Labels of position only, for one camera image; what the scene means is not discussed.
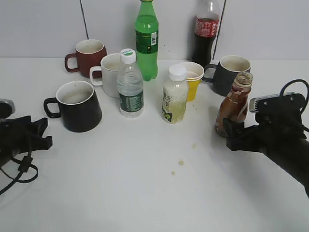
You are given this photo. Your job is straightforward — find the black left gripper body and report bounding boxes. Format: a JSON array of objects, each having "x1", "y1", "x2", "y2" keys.
[{"x1": 0, "y1": 116, "x2": 32, "y2": 167}]

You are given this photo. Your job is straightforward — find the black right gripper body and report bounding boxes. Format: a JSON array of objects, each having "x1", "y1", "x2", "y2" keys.
[{"x1": 254, "y1": 110, "x2": 309, "y2": 157}]

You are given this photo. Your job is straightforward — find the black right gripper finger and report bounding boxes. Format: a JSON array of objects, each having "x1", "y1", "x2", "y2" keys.
[
  {"x1": 223, "y1": 118, "x2": 244, "y2": 138},
  {"x1": 226, "y1": 125, "x2": 260, "y2": 152}
]

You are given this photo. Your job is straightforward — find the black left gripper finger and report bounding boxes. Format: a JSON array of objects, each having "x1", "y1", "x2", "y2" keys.
[
  {"x1": 30, "y1": 117, "x2": 48, "y2": 137},
  {"x1": 30, "y1": 136, "x2": 53, "y2": 151}
]

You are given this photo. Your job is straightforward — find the brown Nescafe coffee bottle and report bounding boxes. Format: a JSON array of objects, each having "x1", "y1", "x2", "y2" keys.
[{"x1": 215, "y1": 72, "x2": 253, "y2": 138}]

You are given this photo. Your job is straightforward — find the black mug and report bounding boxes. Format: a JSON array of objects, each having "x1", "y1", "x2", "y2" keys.
[{"x1": 43, "y1": 81, "x2": 102, "y2": 133}]

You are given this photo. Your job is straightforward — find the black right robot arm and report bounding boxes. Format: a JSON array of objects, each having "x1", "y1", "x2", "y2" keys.
[{"x1": 223, "y1": 113, "x2": 309, "y2": 194}]

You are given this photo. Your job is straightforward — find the yellow paper cup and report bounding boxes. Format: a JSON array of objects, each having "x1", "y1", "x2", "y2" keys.
[{"x1": 187, "y1": 79, "x2": 201, "y2": 102}]

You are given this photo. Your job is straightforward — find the white paper cup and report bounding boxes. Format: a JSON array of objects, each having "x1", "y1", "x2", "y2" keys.
[{"x1": 179, "y1": 61, "x2": 205, "y2": 82}]

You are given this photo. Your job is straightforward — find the dark grey mug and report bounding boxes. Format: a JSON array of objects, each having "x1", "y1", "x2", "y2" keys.
[{"x1": 202, "y1": 55, "x2": 251, "y2": 96}]

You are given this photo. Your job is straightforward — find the cloudy juice bottle white cap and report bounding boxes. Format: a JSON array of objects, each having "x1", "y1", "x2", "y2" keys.
[{"x1": 162, "y1": 64, "x2": 189, "y2": 124}]

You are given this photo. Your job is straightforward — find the dark red mug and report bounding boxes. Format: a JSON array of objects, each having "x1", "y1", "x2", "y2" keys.
[{"x1": 65, "y1": 39, "x2": 107, "y2": 78}]

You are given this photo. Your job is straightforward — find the white mug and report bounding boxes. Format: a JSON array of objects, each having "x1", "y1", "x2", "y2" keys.
[{"x1": 89, "y1": 53, "x2": 121, "y2": 98}]

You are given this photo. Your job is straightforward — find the clear water bottle green label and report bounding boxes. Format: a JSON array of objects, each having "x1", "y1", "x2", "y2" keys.
[{"x1": 116, "y1": 48, "x2": 144, "y2": 118}]

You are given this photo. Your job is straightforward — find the cola bottle red label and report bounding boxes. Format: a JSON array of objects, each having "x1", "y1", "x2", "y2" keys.
[{"x1": 192, "y1": 0, "x2": 221, "y2": 67}]

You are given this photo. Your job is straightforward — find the green soda bottle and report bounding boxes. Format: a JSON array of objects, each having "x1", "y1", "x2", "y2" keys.
[{"x1": 135, "y1": 0, "x2": 159, "y2": 81}]

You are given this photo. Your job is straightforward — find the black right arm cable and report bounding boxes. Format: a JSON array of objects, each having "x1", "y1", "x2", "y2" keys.
[{"x1": 279, "y1": 79, "x2": 309, "y2": 141}]

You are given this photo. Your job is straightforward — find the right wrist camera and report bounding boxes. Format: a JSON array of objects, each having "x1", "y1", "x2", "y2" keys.
[{"x1": 248, "y1": 92, "x2": 306, "y2": 114}]

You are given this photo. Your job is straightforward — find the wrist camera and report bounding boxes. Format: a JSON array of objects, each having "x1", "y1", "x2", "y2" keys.
[
  {"x1": 0, "y1": 99, "x2": 15, "y2": 121},
  {"x1": 248, "y1": 92, "x2": 306, "y2": 114}
]

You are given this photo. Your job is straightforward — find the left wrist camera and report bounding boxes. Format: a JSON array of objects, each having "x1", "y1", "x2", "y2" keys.
[{"x1": 0, "y1": 99, "x2": 15, "y2": 121}]

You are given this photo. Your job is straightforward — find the black wall cable right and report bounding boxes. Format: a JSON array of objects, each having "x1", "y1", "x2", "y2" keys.
[{"x1": 212, "y1": 0, "x2": 227, "y2": 61}]

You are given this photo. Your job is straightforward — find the black wall cable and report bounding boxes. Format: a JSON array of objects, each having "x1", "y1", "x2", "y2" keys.
[
  {"x1": 212, "y1": 0, "x2": 227, "y2": 61},
  {"x1": 79, "y1": 0, "x2": 90, "y2": 41}
]

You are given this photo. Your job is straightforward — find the black wall cable left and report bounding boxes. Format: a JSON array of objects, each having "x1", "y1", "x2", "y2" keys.
[{"x1": 79, "y1": 0, "x2": 90, "y2": 41}]

